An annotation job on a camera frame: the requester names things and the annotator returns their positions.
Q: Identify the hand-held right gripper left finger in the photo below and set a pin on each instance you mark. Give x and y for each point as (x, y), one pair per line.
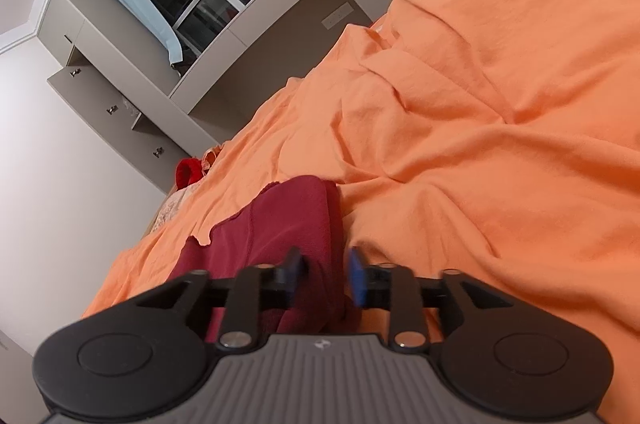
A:
(293, 270)

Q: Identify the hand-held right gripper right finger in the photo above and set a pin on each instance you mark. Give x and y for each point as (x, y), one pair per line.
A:
(356, 276)

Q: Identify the maroon sweater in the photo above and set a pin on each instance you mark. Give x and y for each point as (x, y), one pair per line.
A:
(290, 219)

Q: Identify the beige lace cloth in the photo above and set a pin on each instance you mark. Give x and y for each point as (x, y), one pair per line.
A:
(172, 209)

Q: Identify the orange frilly cloth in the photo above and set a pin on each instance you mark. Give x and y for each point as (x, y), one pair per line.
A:
(212, 156)

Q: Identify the red cloth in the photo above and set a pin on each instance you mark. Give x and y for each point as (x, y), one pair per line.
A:
(190, 171)

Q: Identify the orange blanket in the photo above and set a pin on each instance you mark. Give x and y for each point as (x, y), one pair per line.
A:
(475, 129)

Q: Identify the grey window ledge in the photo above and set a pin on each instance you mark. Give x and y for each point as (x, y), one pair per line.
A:
(280, 34)

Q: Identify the grey wardrobe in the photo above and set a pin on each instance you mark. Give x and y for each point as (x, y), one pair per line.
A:
(100, 69)

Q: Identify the light blue curtain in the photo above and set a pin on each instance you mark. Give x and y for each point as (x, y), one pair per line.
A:
(140, 4)

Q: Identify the white wall socket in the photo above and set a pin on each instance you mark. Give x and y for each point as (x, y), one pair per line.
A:
(337, 16)

